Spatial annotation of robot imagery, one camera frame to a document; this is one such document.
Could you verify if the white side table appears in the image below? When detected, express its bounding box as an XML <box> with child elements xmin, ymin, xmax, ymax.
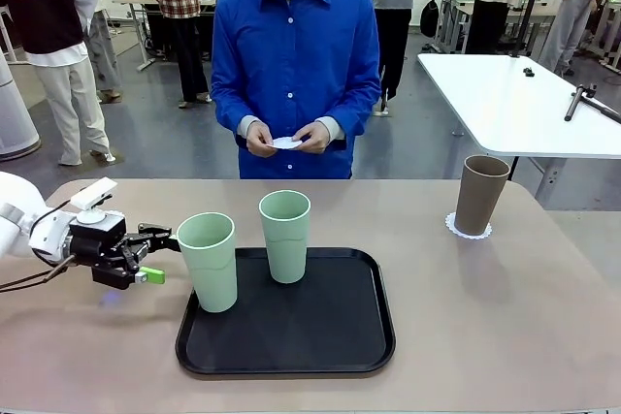
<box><xmin>416</xmin><ymin>52</ymin><xmax>621</xmax><ymax>203</ymax></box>

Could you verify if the black metal rod with clamp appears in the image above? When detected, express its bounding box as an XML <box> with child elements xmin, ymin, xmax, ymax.
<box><xmin>563</xmin><ymin>83</ymin><xmax>621</xmax><ymax>125</ymax></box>

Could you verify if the light green plastic cup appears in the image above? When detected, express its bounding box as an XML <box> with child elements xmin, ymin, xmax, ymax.
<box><xmin>258</xmin><ymin>189</ymin><xmax>312</xmax><ymax>285</ymax></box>
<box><xmin>176</xmin><ymin>211</ymin><xmax>239</xmax><ymax>314</ymax></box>

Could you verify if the person in blue shirt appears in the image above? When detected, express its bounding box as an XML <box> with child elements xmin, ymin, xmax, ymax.
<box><xmin>210</xmin><ymin>0</ymin><xmax>382</xmax><ymax>180</ymax></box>

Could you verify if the person's right hand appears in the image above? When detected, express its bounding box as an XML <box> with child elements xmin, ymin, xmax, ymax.
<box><xmin>245</xmin><ymin>121</ymin><xmax>278</xmax><ymax>159</ymax></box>

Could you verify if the black hanging bag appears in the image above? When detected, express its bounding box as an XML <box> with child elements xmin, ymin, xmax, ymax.
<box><xmin>419</xmin><ymin>0</ymin><xmax>441</xmax><ymax>39</ymax></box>

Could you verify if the person's left hand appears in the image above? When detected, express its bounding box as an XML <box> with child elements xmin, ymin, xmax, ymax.
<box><xmin>292</xmin><ymin>121</ymin><xmax>334</xmax><ymax>156</ymax></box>

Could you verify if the person's left forearm blue sleeve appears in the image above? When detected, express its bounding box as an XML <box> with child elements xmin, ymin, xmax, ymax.
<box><xmin>314</xmin><ymin>81</ymin><xmax>382</xmax><ymax>143</ymax></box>

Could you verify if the black tripod stand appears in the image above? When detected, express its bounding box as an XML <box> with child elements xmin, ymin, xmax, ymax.
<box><xmin>511</xmin><ymin>0</ymin><xmax>555</xmax><ymax>58</ymax></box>

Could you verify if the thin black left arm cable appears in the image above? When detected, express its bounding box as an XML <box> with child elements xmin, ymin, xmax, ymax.
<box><xmin>0</xmin><ymin>205</ymin><xmax>75</xmax><ymax>295</ymax></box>

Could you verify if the black plastic serving tray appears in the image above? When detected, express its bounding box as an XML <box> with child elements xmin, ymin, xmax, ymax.
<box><xmin>175</xmin><ymin>246</ymin><xmax>398</xmax><ymax>377</ymax></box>

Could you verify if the person's right forearm blue sleeve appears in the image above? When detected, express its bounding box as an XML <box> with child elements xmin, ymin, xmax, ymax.
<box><xmin>211</xmin><ymin>81</ymin><xmax>261</xmax><ymax>140</ymax></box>

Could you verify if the white cylindrical air purifier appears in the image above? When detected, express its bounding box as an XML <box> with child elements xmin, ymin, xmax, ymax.
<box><xmin>0</xmin><ymin>49</ymin><xmax>42</xmax><ymax>161</ymax></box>

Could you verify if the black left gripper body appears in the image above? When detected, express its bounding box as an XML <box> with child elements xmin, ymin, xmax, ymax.
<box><xmin>67</xmin><ymin>212</ymin><xmax>133</xmax><ymax>292</ymax></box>

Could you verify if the brown plastic cup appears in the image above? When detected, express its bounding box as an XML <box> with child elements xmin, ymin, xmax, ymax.
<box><xmin>454</xmin><ymin>154</ymin><xmax>512</xmax><ymax>236</ymax></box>

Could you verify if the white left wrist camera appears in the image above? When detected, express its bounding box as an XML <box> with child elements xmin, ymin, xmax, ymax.
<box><xmin>68</xmin><ymin>176</ymin><xmax>119</xmax><ymax>227</ymax></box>

